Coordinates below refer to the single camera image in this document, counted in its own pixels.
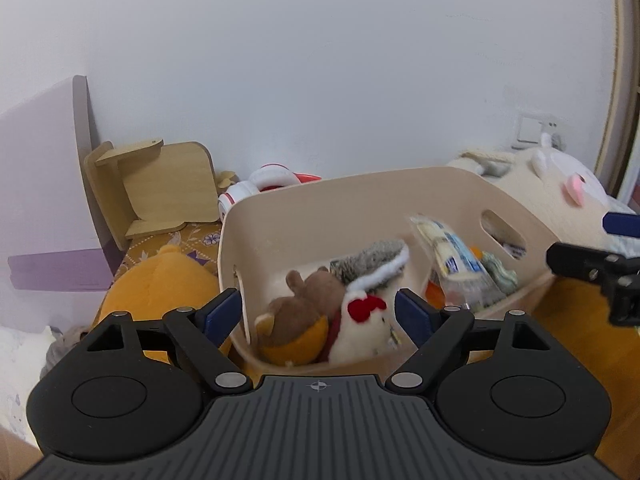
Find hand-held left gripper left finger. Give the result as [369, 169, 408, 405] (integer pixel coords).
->
[84, 287, 254, 396]

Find clear snack packet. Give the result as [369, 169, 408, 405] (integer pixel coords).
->
[409, 213, 495, 312]

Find beige plastic container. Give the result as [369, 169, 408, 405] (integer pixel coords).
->
[219, 166, 559, 377]

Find grey hedgehog plush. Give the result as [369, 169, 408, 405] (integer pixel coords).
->
[329, 238, 409, 292]

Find cream door frame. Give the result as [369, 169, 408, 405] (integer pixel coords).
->
[594, 0, 640, 202]

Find white sheep plush pillow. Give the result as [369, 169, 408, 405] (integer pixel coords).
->
[444, 131, 640, 282]

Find wooden stand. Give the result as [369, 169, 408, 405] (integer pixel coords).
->
[83, 138, 216, 252]

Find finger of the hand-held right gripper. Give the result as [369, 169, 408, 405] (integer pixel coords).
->
[602, 211, 640, 239]
[545, 241, 640, 330]

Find brown plush keychain toy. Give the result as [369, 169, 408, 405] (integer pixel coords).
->
[254, 269, 347, 367]

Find white wall socket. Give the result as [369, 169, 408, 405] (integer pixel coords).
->
[514, 109, 569, 150]

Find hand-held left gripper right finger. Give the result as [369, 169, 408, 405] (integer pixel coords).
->
[385, 287, 551, 392]

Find purple board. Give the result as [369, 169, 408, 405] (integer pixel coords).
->
[0, 74, 117, 335]

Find white printed bedding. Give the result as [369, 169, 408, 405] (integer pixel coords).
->
[0, 324, 68, 443]

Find white red headphones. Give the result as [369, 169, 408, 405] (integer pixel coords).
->
[217, 163, 322, 224]

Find orange plastic bottle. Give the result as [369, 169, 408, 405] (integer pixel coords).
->
[424, 246, 486, 307]

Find grey braided cushion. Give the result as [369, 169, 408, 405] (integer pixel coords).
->
[44, 324, 92, 377]

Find brown floral cloth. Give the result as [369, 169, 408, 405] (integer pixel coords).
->
[116, 221, 224, 282]

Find orange dog plush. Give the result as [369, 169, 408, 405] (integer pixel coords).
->
[94, 244, 237, 367]

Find white red chicken plush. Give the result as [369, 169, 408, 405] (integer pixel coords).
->
[327, 284, 402, 365]

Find green plaid scrunchie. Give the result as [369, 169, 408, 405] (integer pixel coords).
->
[481, 251, 519, 294]

